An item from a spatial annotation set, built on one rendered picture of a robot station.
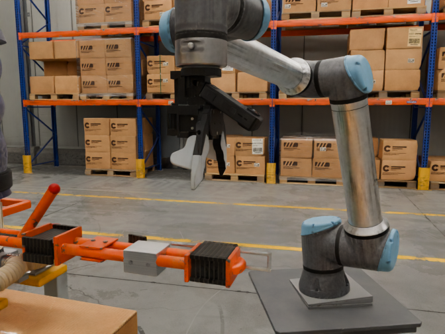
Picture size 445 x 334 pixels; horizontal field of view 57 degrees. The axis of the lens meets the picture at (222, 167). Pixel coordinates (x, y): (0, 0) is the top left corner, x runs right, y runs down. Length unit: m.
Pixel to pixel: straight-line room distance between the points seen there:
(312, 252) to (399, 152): 6.53
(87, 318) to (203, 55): 0.71
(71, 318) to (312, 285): 0.86
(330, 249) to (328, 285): 0.14
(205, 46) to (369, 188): 0.86
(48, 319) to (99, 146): 8.03
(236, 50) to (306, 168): 6.93
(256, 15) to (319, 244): 0.95
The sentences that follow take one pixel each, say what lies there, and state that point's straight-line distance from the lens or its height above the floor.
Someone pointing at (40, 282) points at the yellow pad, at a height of 1.06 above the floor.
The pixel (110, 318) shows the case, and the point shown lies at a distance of 1.10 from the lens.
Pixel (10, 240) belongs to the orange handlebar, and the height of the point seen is 1.19.
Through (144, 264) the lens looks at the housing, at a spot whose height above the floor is 1.17.
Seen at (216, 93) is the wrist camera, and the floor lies 1.48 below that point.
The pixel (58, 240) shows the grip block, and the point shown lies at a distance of 0.87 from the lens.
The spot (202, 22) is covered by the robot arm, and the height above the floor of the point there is 1.59.
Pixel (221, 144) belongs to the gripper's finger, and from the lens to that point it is 0.76.
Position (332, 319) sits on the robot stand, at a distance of 1.51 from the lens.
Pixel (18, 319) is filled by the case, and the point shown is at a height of 0.95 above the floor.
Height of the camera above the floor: 1.46
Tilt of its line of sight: 8 degrees down
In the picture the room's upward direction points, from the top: straight up
